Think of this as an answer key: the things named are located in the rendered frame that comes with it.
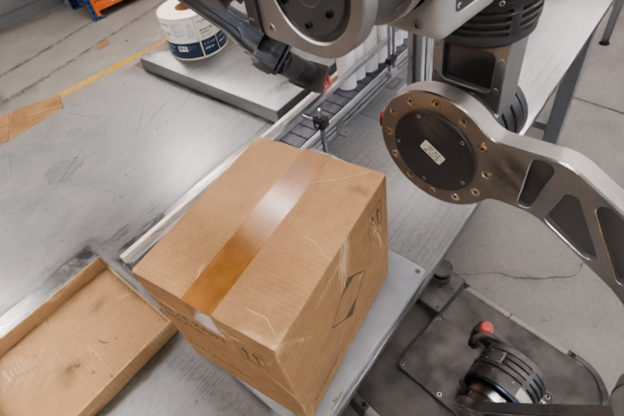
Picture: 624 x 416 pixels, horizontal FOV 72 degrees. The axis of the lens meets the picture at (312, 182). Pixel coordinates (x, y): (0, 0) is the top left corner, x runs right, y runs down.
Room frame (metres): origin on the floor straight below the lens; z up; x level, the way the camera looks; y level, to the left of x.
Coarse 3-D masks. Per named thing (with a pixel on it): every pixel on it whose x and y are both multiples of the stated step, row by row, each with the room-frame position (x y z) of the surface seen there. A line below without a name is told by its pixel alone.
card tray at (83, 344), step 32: (64, 288) 0.55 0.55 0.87; (96, 288) 0.56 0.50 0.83; (128, 288) 0.54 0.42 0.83; (32, 320) 0.50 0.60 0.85; (64, 320) 0.49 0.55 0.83; (96, 320) 0.48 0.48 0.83; (128, 320) 0.46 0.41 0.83; (160, 320) 0.45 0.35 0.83; (0, 352) 0.45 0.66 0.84; (32, 352) 0.44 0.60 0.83; (64, 352) 0.42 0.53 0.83; (96, 352) 0.41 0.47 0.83; (128, 352) 0.40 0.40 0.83; (0, 384) 0.39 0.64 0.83; (32, 384) 0.37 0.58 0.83; (64, 384) 0.36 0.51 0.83; (96, 384) 0.35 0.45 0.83
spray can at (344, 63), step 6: (348, 54) 1.01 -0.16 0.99; (354, 54) 1.03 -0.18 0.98; (336, 60) 1.03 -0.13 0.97; (342, 60) 1.02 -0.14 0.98; (348, 60) 1.01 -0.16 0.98; (354, 60) 1.02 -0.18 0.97; (336, 66) 1.04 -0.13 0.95; (342, 66) 1.02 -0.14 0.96; (348, 66) 1.01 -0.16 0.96; (342, 72) 1.02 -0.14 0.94; (348, 78) 1.01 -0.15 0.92; (354, 78) 1.02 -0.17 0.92; (342, 84) 1.02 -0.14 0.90; (348, 84) 1.01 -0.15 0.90; (354, 84) 1.02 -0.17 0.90; (342, 90) 1.02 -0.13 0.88; (348, 90) 1.01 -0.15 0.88
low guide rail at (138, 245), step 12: (336, 72) 1.07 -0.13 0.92; (312, 96) 0.98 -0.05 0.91; (300, 108) 0.94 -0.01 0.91; (288, 120) 0.91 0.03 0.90; (276, 132) 0.88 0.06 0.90; (180, 204) 0.67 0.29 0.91; (192, 204) 0.68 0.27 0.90; (168, 216) 0.64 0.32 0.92; (156, 228) 0.62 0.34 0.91; (144, 240) 0.59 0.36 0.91; (132, 252) 0.57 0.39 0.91
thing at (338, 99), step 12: (396, 48) 1.19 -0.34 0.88; (360, 84) 1.03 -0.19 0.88; (336, 96) 1.01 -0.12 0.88; (348, 96) 0.99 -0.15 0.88; (324, 108) 0.96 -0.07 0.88; (336, 108) 0.95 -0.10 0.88; (288, 132) 0.89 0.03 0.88; (300, 132) 0.88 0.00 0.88; (312, 132) 0.87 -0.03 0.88; (288, 144) 0.85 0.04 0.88; (300, 144) 0.83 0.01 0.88; (132, 264) 0.57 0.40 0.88
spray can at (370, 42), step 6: (372, 30) 1.08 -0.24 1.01; (372, 36) 1.08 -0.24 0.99; (366, 42) 1.08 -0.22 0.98; (372, 42) 1.08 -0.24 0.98; (366, 48) 1.08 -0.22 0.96; (372, 60) 1.08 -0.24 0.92; (366, 66) 1.08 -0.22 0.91; (372, 66) 1.08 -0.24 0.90; (366, 72) 1.08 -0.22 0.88; (372, 72) 1.08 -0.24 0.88
